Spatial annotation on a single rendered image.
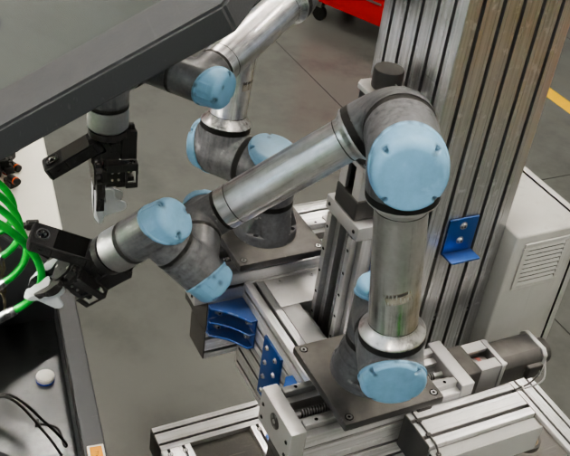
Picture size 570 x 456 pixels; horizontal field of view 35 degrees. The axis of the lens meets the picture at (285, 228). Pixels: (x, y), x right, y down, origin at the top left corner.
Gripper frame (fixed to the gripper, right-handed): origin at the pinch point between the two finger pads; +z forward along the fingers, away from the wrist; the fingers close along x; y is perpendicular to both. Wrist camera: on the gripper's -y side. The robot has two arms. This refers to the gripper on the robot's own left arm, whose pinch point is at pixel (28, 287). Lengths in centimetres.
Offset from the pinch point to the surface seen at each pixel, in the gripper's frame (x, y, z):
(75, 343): 10.6, 24.3, 21.3
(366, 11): 381, 185, 90
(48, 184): 62, 15, 42
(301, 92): 298, 163, 113
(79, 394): -2.8, 25.5, 15.9
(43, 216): 48, 15, 38
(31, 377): 7.8, 25.2, 36.5
